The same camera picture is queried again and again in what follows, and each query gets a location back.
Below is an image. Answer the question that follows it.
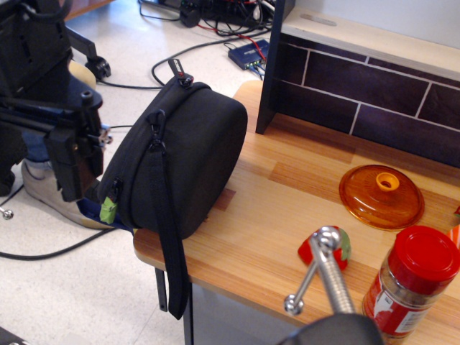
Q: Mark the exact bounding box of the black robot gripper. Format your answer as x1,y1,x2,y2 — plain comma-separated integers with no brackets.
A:
1,77,111,202

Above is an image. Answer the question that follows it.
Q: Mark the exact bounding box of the black zipper case bag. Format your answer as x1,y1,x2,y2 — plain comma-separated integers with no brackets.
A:
98,59,248,318

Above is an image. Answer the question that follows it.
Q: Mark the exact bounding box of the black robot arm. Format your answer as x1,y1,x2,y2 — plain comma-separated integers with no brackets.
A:
1,1,111,202

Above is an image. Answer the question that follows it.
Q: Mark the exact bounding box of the white sneaker shoe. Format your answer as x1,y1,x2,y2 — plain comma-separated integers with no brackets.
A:
21,159,111,230

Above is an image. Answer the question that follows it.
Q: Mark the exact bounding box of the black caster wheel base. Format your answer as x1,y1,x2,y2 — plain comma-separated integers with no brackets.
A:
67,27,111,81

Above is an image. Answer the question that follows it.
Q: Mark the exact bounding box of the black power adapter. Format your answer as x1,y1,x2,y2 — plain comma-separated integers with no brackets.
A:
180,0,201,28

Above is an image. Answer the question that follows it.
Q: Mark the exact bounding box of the red toy strawberry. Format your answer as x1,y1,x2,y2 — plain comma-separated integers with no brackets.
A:
298,226,351,271

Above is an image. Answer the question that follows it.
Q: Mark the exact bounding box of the orange glass pot lid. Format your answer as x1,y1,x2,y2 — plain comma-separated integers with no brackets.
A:
339,165,425,231

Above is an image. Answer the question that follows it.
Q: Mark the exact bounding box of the dark tiled backsplash shelf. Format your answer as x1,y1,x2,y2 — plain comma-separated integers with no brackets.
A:
256,1,459,167

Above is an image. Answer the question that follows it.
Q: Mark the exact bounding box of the red lid spice jar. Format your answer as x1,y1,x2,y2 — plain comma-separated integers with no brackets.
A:
362,226,459,344

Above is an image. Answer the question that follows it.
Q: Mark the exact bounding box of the orange toy piece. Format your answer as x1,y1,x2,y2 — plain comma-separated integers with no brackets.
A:
446,207,460,249

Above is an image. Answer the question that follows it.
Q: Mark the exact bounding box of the black floor cable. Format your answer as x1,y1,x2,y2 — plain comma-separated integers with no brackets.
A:
0,226,116,261

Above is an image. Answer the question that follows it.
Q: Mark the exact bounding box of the blue network switch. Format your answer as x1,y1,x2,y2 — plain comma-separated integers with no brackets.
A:
228,40,270,70

